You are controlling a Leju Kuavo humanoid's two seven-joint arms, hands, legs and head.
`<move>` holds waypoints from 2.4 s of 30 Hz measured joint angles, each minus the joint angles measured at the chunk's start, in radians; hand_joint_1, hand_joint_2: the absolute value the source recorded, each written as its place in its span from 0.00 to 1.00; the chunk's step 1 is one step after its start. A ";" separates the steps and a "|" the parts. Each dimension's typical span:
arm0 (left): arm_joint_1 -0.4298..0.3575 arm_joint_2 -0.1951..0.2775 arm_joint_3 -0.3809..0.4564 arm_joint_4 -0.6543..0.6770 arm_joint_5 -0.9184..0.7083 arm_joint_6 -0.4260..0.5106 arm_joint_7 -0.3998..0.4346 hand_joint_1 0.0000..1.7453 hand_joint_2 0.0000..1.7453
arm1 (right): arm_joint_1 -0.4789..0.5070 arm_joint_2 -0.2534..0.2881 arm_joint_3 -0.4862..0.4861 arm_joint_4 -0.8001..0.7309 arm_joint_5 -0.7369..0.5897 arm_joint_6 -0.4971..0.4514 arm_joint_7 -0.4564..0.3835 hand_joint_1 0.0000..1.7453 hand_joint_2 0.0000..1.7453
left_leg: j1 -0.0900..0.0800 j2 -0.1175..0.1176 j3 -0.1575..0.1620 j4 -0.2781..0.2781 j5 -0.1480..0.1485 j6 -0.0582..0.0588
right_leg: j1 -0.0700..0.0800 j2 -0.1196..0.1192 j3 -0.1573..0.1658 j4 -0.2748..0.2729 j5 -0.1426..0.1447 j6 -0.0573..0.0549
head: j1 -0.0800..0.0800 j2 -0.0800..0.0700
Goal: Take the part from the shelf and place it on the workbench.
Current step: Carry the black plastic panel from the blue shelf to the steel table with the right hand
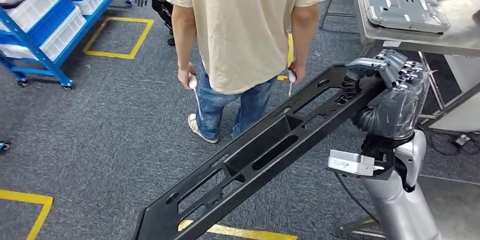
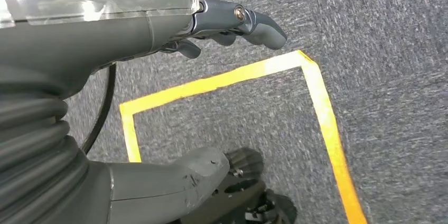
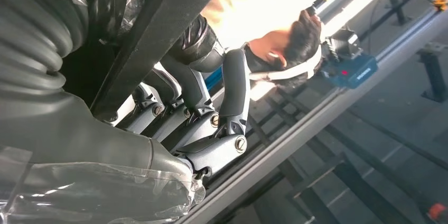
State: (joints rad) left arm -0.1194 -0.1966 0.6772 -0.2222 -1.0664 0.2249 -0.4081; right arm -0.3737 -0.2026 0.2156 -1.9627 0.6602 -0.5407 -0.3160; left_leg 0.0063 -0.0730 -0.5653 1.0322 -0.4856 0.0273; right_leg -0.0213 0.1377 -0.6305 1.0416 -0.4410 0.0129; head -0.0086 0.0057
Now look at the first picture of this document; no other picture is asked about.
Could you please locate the person's left forearm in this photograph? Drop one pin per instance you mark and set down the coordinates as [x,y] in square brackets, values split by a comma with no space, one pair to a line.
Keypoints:
[183,43]

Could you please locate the white handheld controller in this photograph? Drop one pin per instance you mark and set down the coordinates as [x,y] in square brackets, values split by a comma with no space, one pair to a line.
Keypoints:
[192,82]
[292,76]

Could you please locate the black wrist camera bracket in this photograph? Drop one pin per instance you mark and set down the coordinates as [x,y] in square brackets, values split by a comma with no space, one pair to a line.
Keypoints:
[378,148]

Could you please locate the black parts pile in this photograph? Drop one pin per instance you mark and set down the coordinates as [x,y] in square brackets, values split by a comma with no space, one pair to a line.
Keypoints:
[11,4]

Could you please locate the small steel table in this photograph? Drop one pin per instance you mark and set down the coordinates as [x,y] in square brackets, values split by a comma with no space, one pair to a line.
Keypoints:
[412,41]

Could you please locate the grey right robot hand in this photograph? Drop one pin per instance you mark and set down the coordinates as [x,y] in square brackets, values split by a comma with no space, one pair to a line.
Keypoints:
[403,107]

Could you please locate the white cabinet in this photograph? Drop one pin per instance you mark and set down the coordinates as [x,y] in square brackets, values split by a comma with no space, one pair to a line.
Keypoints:
[463,77]

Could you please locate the person's left hand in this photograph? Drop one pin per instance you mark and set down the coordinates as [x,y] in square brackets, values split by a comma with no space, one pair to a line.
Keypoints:
[187,77]

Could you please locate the person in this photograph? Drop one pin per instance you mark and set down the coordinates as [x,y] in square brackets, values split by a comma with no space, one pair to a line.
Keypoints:
[243,24]

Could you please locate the yellow floor tape square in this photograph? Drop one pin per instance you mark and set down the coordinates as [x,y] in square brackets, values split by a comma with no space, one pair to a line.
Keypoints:
[123,19]

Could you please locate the stamped grey metal plate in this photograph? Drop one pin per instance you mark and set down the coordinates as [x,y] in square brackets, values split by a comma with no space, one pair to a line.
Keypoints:
[405,5]

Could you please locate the long black plastic part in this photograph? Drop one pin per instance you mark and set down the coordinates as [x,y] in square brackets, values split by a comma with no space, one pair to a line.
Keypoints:
[157,216]

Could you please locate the black humanoid robot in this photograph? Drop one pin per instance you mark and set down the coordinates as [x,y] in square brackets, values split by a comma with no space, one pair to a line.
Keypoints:
[161,2]

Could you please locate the person's right hand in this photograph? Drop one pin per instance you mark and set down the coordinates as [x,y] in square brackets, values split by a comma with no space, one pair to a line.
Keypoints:
[298,71]

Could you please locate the person's right forearm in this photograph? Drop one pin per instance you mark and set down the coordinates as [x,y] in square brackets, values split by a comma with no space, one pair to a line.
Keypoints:
[302,43]

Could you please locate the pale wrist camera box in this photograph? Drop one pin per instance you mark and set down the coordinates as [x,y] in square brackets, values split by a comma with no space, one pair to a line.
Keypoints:
[348,163]

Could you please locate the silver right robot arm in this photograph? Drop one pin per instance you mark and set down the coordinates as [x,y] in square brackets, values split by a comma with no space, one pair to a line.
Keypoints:
[397,208]

